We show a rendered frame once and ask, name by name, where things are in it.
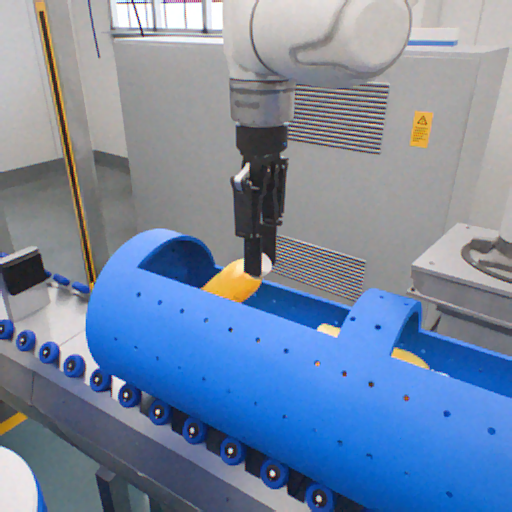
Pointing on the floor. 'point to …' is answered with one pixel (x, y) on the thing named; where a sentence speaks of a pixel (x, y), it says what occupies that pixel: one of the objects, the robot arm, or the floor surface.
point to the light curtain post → (73, 131)
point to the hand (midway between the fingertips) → (260, 249)
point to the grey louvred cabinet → (315, 160)
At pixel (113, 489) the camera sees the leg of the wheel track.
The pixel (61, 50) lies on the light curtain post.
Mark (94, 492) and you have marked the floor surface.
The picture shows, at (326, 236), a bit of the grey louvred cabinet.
